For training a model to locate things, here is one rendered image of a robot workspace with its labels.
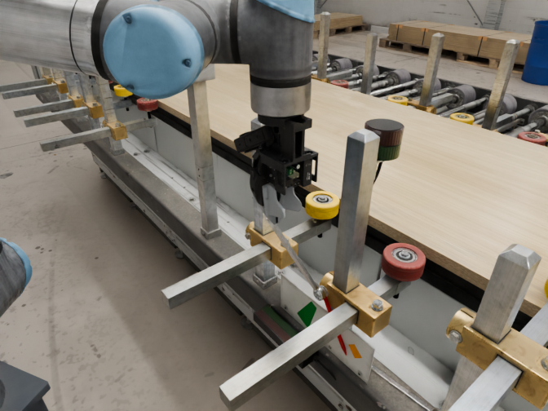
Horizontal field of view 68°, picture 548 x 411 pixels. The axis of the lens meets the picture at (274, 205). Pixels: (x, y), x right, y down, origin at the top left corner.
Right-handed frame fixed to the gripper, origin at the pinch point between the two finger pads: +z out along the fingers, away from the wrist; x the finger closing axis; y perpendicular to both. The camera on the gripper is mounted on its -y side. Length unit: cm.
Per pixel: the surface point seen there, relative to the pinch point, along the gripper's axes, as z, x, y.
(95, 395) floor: 99, -34, -66
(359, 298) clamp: 12.7, 6.8, 16.1
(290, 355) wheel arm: 13.6, -10.3, 17.1
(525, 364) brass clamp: 2.9, 5.7, 42.4
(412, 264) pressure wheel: 9.1, 18.2, 18.6
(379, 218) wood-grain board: 9.6, 26.9, 4.2
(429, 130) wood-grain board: 10, 82, -19
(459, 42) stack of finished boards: 72, 594, -287
